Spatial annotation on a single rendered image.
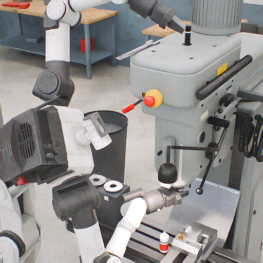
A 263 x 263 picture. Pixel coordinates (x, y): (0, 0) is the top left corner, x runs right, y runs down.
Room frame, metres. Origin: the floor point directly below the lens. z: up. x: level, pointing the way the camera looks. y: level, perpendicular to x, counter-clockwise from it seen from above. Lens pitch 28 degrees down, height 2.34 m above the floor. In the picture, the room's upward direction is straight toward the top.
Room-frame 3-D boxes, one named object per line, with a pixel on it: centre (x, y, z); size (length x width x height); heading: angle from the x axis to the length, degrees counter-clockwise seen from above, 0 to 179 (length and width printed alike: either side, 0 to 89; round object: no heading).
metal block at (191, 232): (1.50, -0.27, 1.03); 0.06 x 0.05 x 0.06; 56
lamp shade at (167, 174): (1.34, -0.13, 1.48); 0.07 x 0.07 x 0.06
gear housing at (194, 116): (1.58, -0.23, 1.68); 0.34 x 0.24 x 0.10; 147
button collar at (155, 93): (1.35, -0.08, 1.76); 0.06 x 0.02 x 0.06; 57
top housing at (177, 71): (1.56, -0.21, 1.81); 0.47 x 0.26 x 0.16; 147
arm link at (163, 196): (1.50, -0.13, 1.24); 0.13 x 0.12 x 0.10; 32
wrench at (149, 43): (1.47, -0.03, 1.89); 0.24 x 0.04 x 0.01; 147
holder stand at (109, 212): (1.78, 0.13, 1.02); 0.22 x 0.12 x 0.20; 58
